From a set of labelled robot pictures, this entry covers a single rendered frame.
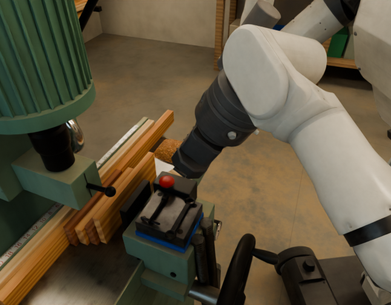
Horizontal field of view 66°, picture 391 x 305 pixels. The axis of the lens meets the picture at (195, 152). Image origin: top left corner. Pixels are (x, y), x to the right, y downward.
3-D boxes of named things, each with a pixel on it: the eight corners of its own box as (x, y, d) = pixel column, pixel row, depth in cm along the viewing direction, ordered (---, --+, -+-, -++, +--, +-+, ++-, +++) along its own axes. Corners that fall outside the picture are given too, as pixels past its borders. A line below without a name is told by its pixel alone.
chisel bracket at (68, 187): (82, 216, 56) (69, 184, 51) (25, 195, 60) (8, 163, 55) (106, 189, 61) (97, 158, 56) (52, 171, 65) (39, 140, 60)
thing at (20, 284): (11, 312, 51) (2, 301, 49) (3, 307, 52) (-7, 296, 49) (174, 121, 95) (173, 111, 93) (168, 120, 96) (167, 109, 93)
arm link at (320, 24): (269, 74, 88) (340, 17, 75) (267, 95, 79) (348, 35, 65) (242, 45, 85) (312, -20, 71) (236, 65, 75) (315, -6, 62)
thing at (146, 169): (106, 244, 61) (98, 219, 56) (100, 241, 62) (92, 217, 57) (157, 177, 76) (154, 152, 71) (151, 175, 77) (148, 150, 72)
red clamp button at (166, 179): (170, 190, 57) (169, 187, 56) (156, 186, 58) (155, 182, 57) (177, 180, 59) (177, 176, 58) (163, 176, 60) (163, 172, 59)
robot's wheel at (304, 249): (266, 256, 144) (281, 272, 156) (269, 265, 140) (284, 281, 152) (305, 239, 139) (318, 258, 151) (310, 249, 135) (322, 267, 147)
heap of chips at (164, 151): (192, 169, 78) (192, 160, 77) (150, 156, 82) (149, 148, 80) (204, 149, 85) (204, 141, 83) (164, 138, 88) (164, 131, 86)
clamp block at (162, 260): (187, 288, 57) (186, 262, 52) (126, 262, 61) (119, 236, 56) (214, 228, 68) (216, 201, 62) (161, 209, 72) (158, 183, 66)
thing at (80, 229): (87, 245, 61) (82, 230, 58) (80, 242, 62) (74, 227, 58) (137, 183, 74) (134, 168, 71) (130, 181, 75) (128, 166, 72)
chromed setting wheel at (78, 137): (84, 163, 72) (70, 118, 64) (44, 149, 75) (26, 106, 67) (92, 155, 74) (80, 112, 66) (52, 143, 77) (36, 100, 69)
